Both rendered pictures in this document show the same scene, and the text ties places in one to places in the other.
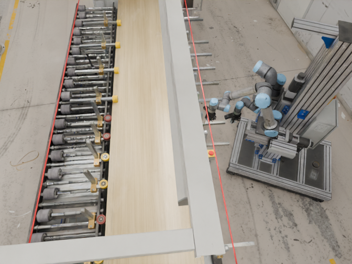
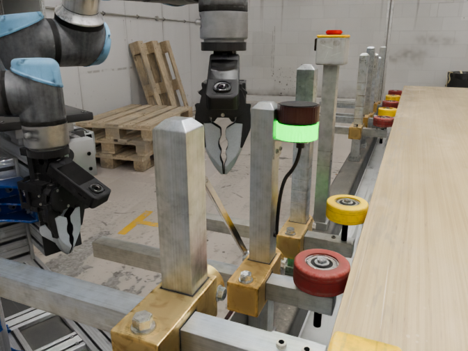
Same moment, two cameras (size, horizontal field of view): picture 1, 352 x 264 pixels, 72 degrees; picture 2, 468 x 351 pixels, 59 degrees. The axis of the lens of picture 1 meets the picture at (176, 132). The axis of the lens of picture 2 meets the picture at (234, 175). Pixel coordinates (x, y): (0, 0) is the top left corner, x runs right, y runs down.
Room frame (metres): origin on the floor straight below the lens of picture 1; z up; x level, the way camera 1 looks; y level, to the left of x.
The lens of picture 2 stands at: (2.00, 0.02, 1.21)
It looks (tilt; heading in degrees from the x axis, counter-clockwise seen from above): 18 degrees down; 210
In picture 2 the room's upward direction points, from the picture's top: straight up
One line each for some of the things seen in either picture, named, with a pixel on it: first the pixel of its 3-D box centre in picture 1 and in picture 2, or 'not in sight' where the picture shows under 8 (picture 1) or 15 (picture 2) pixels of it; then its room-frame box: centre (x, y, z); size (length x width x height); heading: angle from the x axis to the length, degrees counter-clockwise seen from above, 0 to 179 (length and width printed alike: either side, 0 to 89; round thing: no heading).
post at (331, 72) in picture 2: not in sight; (325, 150); (0.95, -0.31, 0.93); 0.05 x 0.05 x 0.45; 7
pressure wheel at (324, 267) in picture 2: not in sight; (319, 292); (1.48, -0.14, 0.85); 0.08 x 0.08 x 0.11
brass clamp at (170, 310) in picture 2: not in sight; (175, 315); (1.73, -0.21, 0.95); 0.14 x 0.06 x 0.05; 7
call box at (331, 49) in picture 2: (210, 155); (332, 51); (0.95, -0.31, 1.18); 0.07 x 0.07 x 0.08; 7
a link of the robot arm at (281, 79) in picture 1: (278, 80); not in sight; (1.85, -1.07, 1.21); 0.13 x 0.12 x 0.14; 49
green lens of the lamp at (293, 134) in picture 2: not in sight; (297, 129); (1.45, -0.20, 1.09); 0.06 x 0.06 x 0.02
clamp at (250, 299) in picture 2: not in sight; (259, 277); (1.48, -0.24, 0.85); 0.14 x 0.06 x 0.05; 7
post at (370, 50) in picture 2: not in sight; (365, 98); (-0.03, -0.44, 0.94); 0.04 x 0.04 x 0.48; 7
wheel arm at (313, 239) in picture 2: (209, 144); (253, 230); (1.26, -0.37, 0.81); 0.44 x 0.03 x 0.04; 97
